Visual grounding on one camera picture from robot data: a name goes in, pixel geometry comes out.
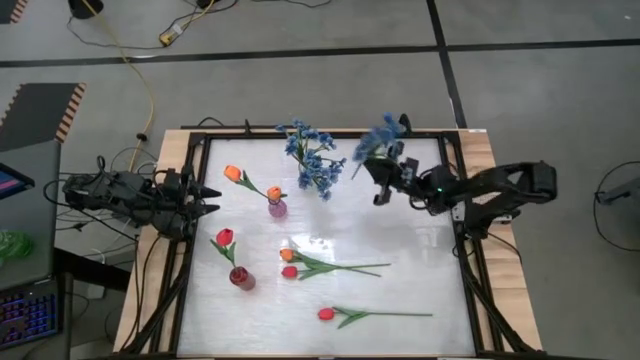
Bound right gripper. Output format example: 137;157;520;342
363;157;427;207

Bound black aluminium table frame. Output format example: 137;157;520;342
117;130;539;359

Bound pink glass vase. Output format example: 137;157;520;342
268;197;289;220

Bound blue artificial flower spray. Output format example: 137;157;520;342
276;118;337;166
294;149;347;202
351;112;407;181

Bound black round stand base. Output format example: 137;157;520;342
68;0;105;20

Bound large black striped-edge mat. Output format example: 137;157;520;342
0;82;88;153

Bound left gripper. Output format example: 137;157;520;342
159;164;223;239

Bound yellow cable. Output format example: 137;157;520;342
81;0;155;174

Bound lit monitor screen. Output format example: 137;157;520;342
0;162;36;201

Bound thin black bar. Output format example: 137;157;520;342
179;123;304;131

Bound keyboard with lit keys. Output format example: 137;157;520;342
0;279;64;351

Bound small black striped-edge mat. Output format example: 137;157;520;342
0;0;30;25

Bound black support beam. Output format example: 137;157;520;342
52;247;131;294

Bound white glossy work surface panel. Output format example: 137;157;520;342
177;137;476;357

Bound red artificial tulip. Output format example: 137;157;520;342
209;228;246;274
317;305;434;330
281;262;392;281

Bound grey side desk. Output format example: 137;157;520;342
0;139;64;360

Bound green plastic bag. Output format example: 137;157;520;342
0;228;35;261

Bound red ribbed glass vase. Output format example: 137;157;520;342
228;265;257;292

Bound grey metal stand leg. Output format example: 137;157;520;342
595;177;640;205

